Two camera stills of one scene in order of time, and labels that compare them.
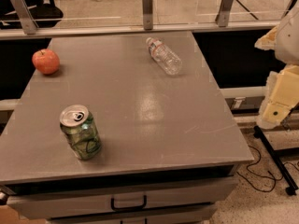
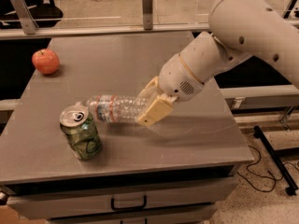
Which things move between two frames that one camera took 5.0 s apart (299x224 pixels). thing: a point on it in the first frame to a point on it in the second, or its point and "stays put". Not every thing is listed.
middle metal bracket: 148,8 stays put
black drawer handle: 117,209 stays put
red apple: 46,61 stays put
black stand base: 291,187 stays put
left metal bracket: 28,22 stays put
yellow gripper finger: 282,96 to 157,110
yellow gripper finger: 267,42 to 151,90
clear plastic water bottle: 160,52 to 119,108
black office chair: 39,1 stays put
